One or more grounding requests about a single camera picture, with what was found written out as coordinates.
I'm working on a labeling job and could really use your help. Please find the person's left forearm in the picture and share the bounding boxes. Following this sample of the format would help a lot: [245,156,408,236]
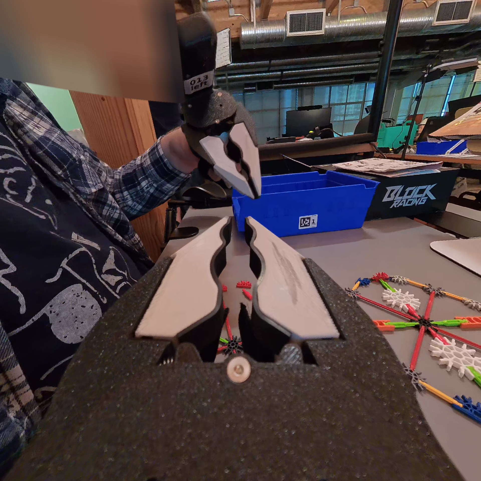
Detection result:
[113,137,192,220]

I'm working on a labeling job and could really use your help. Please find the brown wooden furniture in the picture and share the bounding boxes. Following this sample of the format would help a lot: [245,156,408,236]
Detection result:
[69,90,168,264]

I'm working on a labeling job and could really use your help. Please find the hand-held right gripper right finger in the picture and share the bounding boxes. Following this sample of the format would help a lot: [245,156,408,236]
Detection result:
[245,216,340,342]

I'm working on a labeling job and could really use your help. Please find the silver air duct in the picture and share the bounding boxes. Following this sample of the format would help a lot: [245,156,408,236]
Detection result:
[240,0,481,49]

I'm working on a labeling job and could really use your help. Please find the person's left hand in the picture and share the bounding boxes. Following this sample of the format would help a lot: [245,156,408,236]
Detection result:
[160,128,225,182]

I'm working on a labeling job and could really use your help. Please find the black printed box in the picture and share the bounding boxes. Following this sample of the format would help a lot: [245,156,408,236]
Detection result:
[365,168,461,221]

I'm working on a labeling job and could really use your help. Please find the colourful toy wheel construction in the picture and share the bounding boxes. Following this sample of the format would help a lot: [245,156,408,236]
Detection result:
[344,271,481,425]

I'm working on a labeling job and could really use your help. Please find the black light stand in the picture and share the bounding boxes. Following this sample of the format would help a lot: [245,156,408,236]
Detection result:
[400,62,448,160]

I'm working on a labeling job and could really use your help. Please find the printed paper sheets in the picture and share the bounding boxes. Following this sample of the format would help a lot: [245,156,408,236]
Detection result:
[332,158,444,178]

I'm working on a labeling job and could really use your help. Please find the white air vent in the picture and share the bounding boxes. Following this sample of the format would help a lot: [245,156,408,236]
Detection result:
[432,0,477,26]
[286,8,326,37]

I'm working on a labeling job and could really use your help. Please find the black office chair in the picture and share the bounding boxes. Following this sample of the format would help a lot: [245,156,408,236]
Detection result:
[163,184,231,245]

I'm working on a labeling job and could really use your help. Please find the black metal pole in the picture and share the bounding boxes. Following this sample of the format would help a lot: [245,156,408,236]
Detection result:
[367,0,404,140]

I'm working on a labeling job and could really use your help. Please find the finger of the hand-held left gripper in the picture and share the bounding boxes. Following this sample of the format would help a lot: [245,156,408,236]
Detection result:
[199,135,256,200]
[229,122,262,198]

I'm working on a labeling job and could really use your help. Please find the black round toy connector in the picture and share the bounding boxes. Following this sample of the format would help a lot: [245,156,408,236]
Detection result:
[220,335,244,355]

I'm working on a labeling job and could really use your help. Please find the long red toy rod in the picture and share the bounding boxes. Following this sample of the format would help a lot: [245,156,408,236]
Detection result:
[222,284,233,339]

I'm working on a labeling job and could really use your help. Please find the white printed wall sheet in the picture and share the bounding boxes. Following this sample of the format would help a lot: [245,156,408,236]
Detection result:
[215,28,232,69]

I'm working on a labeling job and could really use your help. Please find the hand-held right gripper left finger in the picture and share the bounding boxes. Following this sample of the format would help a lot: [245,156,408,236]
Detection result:
[135,216,232,340]

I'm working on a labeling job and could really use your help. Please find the black computer monitor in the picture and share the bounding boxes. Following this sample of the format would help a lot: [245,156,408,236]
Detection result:
[286,107,333,138]

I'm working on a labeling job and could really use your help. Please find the teal machine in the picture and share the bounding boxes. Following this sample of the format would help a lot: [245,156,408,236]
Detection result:
[377,120,419,148]

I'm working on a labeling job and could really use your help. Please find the blue plastic bin with tag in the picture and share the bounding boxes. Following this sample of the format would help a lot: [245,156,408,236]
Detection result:
[231,170,380,238]

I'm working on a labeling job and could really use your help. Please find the small blue storage bin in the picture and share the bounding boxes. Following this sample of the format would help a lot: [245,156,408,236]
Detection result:
[416,140,468,155]

